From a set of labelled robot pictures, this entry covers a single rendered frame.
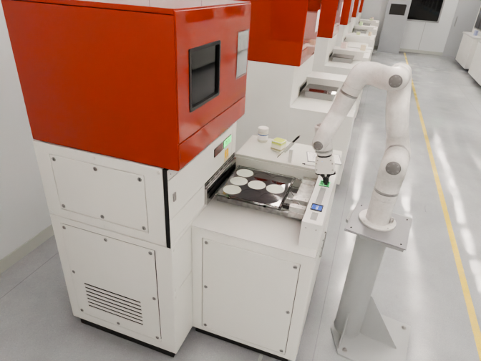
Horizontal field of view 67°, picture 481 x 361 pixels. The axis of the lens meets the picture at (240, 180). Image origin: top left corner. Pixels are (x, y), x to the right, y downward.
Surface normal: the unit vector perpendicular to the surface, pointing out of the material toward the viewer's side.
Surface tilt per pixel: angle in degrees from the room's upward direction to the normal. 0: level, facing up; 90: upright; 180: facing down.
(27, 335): 0
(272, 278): 90
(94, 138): 90
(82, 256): 90
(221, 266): 90
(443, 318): 0
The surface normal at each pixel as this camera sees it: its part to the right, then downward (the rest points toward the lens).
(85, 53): -0.33, 0.44
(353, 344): 0.05, -0.87
